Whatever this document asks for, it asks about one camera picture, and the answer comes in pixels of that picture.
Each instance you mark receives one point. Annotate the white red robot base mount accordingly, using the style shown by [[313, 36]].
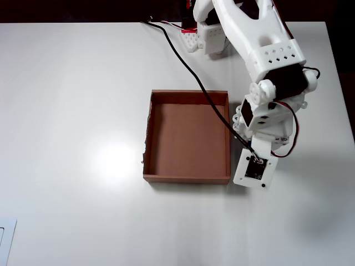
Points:
[[192, 41]]

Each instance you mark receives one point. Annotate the brown cardboard box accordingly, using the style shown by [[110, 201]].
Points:
[[188, 144]]

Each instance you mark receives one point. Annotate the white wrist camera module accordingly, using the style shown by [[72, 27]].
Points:
[[256, 171]]

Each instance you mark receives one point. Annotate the red black table clamp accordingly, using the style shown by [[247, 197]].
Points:
[[190, 16]]

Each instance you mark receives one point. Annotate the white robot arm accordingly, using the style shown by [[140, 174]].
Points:
[[244, 27]]

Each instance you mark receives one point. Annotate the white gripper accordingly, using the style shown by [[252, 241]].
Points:
[[280, 138]]

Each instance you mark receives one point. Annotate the white flat pad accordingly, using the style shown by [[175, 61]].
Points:
[[9, 235]]

